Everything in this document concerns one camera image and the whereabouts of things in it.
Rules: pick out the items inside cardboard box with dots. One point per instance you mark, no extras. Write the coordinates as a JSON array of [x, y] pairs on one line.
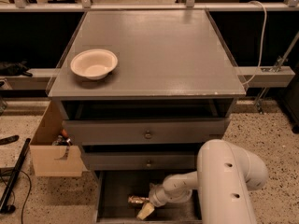
[[62, 139]]

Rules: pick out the orange soda can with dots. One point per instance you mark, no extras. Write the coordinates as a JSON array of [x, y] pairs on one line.
[[137, 200]]

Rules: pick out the metal railing frame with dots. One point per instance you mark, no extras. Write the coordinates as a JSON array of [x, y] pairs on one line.
[[207, 5]]

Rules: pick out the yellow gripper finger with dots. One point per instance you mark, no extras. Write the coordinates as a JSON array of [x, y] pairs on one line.
[[146, 210]]

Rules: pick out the black tool on floor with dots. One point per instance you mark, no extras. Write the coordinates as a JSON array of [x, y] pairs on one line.
[[9, 140]]

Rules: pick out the black pole on floor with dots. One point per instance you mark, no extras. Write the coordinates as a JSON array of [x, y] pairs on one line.
[[4, 207]]

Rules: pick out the grey drawer cabinet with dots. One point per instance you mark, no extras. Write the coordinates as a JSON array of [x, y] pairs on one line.
[[172, 64]]

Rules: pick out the grey drawer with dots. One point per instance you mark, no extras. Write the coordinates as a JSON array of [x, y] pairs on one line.
[[144, 131], [115, 187], [103, 161]]

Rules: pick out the grey middle drawer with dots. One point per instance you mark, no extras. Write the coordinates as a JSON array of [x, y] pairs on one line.
[[103, 161]]

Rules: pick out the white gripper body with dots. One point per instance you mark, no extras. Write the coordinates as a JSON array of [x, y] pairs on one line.
[[156, 196]]

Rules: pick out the cardboard box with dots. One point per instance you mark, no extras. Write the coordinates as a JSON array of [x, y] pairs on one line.
[[47, 158]]

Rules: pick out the grey bottom drawer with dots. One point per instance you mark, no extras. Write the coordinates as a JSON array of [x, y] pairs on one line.
[[115, 187]]

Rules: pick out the grey top drawer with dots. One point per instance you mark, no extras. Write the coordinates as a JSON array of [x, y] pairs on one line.
[[144, 131]]

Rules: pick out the black cloth on rail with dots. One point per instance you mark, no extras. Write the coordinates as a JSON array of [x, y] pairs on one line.
[[14, 69]]

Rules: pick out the white paper bowl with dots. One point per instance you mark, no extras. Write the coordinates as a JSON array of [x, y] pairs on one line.
[[94, 64]]

